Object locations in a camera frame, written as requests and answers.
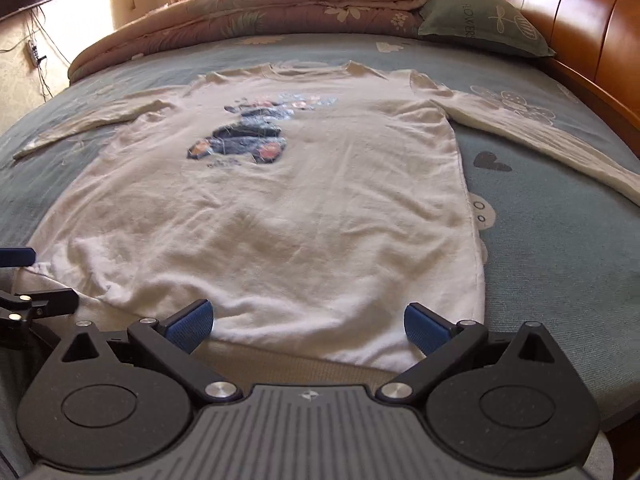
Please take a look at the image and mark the white long-sleeve printed shirt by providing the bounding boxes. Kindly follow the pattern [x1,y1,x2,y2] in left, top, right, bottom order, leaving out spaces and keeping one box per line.
[14,62,639,370]

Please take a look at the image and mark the blue floral bed sheet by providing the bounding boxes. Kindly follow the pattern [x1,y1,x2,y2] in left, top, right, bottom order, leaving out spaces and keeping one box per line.
[1,34,639,429]

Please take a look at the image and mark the white power strip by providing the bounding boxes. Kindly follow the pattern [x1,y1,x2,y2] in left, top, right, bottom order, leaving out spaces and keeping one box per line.
[27,40,41,68]

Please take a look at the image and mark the green flower pillow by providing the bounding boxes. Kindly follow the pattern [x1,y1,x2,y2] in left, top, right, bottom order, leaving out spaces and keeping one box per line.
[418,0,555,58]

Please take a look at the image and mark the orange wooden headboard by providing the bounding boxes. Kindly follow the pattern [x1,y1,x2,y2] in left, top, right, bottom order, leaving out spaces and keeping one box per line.
[506,0,639,153]

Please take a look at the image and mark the pink floral folded quilt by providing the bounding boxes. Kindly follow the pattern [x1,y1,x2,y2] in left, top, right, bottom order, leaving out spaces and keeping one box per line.
[67,0,428,82]

